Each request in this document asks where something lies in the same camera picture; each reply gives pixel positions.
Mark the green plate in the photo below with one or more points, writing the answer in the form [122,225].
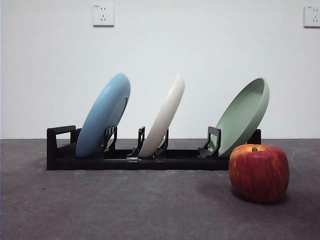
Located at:
[240,120]

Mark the blue plate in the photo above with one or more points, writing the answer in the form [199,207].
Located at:
[100,120]

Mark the black plate rack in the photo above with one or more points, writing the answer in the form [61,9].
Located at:
[175,163]

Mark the white plate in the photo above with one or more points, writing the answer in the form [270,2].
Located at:
[162,117]

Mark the white wall socket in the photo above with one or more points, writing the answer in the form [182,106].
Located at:
[103,15]
[312,16]

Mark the red apple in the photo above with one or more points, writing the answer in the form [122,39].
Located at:
[257,175]

